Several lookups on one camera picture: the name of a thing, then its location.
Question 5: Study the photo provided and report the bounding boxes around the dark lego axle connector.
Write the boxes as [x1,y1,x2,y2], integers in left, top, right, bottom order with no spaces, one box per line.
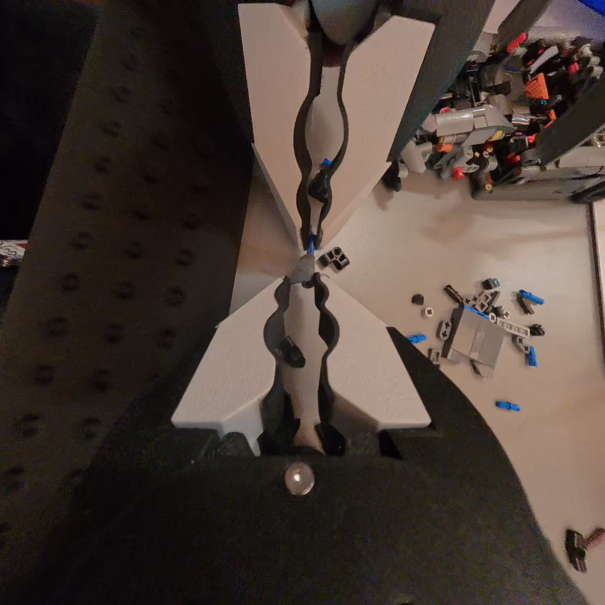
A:
[565,527,605,573]

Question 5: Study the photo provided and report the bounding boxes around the grey curved lego panel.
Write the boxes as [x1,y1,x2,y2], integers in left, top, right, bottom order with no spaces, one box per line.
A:
[289,255,316,286]

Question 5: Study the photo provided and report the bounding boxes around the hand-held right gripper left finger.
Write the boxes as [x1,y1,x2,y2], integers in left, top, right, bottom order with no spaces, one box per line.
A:
[171,276,310,457]

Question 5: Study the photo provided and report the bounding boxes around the scattered loose lego pieces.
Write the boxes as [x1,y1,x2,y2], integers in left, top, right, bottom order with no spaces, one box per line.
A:
[276,158,546,412]

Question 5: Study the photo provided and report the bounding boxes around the lego car model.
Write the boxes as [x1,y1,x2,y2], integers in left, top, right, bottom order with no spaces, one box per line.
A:
[392,28,605,204]

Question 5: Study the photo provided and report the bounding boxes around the black perforated board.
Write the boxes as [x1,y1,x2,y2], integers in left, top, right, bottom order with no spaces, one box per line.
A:
[0,0,258,521]

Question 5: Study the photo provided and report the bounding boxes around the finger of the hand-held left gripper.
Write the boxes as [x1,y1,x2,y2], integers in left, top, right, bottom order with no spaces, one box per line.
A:
[238,2,313,251]
[309,13,436,249]

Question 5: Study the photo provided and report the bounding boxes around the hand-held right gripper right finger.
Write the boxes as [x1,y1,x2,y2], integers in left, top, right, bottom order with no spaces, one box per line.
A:
[307,272,432,457]

